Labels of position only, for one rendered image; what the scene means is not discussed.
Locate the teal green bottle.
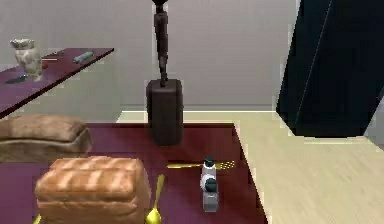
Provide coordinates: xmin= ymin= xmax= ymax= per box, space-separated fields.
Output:
xmin=72 ymin=50 xmax=95 ymax=64

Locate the pale mottled vase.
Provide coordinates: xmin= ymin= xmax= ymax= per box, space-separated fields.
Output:
xmin=9 ymin=38 xmax=44 ymax=83

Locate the gold spatula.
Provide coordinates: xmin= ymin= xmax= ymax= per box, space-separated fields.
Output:
xmin=166 ymin=160 xmax=236 ymax=172

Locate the white pepper shaker black top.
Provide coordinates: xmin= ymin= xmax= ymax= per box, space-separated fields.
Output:
xmin=199 ymin=156 xmax=218 ymax=190

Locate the grey salt shaker dark top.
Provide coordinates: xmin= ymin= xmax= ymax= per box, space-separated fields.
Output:
xmin=202 ymin=178 xmax=220 ymax=213

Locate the dark red dining table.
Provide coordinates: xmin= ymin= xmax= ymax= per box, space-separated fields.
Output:
xmin=0 ymin=122 xmax=269 ymax=224

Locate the gold spoon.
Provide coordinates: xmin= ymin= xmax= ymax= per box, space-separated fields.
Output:
xmin=144 ymin=173 xmax=166 ymax=224

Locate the orange-brown striped bread loaf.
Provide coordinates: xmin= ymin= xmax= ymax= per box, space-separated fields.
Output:
xmin=34 ymin=156 xmax=152 ymax=224

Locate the dark red countertop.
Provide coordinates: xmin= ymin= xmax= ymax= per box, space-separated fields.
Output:
xmin=0 ymin=47 xmax=115 ymax=119

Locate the brown bread loaf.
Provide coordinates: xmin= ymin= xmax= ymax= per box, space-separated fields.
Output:
xmin=0 ymin=114 xmax=93 ymax=164

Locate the dark teal knife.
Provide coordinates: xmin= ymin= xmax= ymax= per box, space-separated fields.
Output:
xmin=4 ymin=74 xmax=29 ymax=85

